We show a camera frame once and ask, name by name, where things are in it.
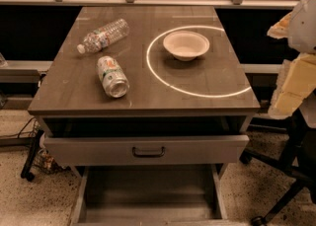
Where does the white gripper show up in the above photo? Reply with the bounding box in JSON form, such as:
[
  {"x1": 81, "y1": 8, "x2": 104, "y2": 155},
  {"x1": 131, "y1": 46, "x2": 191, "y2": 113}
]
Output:
[{"x1": 267, "y1": 0, "x2": 316, "y2": 119}]

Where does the clear plastic water bottle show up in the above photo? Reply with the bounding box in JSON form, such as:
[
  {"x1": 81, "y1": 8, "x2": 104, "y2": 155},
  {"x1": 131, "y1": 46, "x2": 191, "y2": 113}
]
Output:
[{"x1": 77, "y1": 19, "x2": 129, "y2": 54}]

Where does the grey top drawer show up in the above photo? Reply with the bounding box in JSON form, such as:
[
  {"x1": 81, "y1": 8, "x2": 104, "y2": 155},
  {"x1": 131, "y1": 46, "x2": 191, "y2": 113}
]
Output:
[{"x1": 43, "y1": 135, "x2": 249, "y2": 166}]

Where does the grey drawer cabinet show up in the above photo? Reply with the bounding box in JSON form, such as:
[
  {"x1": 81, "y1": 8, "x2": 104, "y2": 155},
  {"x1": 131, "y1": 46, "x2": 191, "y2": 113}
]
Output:
[{"x1": 27, "y1": 5, "x2": 262, "y2": 179}]

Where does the open grey middle drawer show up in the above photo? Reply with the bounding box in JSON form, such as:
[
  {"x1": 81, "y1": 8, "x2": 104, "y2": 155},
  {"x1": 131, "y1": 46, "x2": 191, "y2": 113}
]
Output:
[{"x1": 70, "y1": 165, "x2": 247, "y2": 226}]

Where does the white paper bowl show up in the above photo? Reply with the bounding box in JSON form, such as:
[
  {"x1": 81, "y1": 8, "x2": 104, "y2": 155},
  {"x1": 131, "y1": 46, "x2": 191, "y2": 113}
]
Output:
[{"x1": 163, "y1": 31, "x2": 210, "y2": 61}]

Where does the black office chair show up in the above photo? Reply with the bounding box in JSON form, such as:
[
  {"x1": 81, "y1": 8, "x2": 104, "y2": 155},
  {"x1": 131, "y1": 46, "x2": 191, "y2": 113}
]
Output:
[{"x1": 240, "y1": 110, "x2": 316, "y2": 226}]

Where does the green white soda can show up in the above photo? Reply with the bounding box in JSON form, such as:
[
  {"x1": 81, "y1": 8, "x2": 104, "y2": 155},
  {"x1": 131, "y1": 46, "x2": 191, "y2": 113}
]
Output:
[{"x1": 97, "y1": 56, "x2": 129, "y2": 99}]

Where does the black wheeled cart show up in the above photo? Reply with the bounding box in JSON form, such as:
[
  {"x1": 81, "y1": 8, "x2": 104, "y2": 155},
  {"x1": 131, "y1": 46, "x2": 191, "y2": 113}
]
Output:
[{"x1": 21, "y1": 130, "x2": 68, "y2": 182}]

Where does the black drawer handle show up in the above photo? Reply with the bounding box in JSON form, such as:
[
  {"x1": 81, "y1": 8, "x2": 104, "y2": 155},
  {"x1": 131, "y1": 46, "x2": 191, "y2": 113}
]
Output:
[{"x1": 132, "y1": 147, "x2": 165, "y2": 158}]

